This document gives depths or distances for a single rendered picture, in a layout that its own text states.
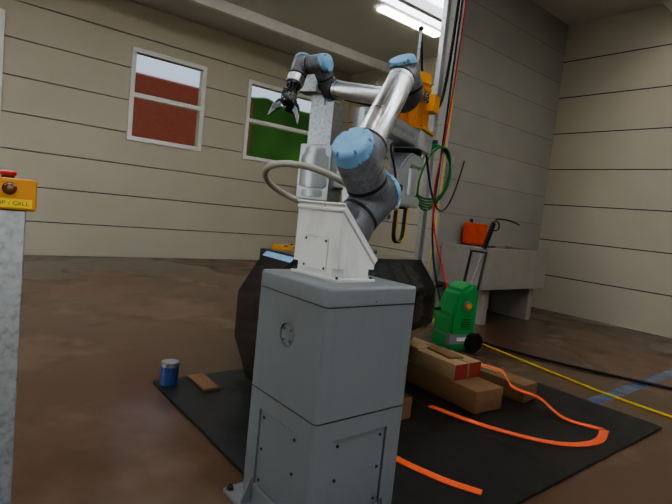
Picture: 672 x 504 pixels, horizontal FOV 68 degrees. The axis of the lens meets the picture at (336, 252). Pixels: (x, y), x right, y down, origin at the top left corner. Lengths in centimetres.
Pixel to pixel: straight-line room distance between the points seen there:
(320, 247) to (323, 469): 71
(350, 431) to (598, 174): 624
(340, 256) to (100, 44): 751
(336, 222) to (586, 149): 623
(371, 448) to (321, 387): 36
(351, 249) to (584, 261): 602
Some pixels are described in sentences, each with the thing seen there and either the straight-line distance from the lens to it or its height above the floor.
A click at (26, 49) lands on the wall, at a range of 857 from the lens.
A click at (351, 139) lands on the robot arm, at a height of 132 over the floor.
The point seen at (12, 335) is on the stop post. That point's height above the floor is 67.
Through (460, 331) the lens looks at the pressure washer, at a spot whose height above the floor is 18.
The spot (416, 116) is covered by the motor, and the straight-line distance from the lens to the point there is 358.
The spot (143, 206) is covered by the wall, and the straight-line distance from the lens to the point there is 875.
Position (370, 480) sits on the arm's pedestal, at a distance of 188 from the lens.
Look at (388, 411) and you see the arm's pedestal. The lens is 180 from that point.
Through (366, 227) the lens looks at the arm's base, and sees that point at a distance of 169.
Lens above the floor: 108
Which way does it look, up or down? 5 degrees down
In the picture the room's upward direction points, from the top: 6 degrees clockwise
